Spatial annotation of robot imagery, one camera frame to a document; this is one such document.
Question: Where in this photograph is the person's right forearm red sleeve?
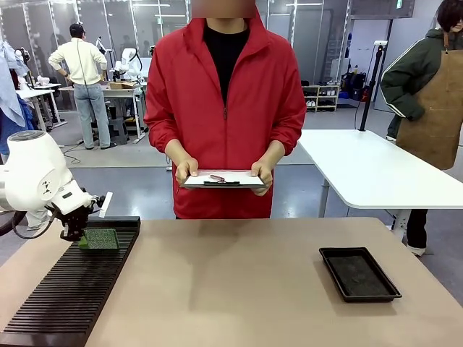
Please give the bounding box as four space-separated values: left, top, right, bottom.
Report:
144 108 189 164

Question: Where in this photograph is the black floor cable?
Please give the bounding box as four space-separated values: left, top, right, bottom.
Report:
57 142 85 164

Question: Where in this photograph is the person in red jacket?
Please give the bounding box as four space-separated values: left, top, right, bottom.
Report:
143 0 307 220

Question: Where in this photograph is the black slotted PCB rack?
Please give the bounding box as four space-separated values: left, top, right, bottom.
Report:
0 215 141 347

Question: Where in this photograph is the black plastic tray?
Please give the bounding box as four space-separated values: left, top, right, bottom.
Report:
318 247 403 304

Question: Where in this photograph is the person in brown apron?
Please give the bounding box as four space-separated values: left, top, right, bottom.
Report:
380 0 463 257

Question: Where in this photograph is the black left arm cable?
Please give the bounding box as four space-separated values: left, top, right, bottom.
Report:
0 210 61 240

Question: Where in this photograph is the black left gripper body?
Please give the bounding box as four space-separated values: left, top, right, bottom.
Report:
60 208 90 236

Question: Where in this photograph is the black tripod pole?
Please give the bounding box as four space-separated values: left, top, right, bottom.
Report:
357 40 388 132

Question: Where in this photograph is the person in white sweater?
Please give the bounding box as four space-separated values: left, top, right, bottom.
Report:
48 23 117 150

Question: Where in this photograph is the white background desk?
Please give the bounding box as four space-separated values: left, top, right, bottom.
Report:
16 82 68 132

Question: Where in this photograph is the pile of dark bags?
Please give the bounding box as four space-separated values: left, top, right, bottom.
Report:
341 71 370 102

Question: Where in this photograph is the white clipboard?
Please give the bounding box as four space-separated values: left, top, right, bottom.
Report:
180 168 268 189

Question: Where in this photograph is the person's right hand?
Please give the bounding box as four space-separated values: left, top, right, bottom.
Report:
175 158 200 187

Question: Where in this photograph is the grey background desk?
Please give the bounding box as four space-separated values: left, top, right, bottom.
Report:
59 85 149 145

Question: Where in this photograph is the large white table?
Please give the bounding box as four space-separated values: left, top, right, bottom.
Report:
296 129 463 240

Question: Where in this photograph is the person's left forearm red sleeve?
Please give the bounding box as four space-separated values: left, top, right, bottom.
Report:
266 108 307 164

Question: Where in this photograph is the green PCB board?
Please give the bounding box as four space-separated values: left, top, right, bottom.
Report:
84 228 120 251

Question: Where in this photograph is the person's left hand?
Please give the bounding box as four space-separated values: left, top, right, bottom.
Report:
251 160 274 197

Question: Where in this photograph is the person in blue shirt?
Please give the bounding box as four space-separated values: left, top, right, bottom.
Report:
0 40 52 232

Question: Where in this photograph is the low shoe shelf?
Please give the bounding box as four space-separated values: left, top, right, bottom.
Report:
302 84 341 113

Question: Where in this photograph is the small white background robot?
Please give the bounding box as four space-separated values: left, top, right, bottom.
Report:
110 46 144 80

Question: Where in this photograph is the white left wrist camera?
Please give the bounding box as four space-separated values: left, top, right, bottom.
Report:
96 191 114 218

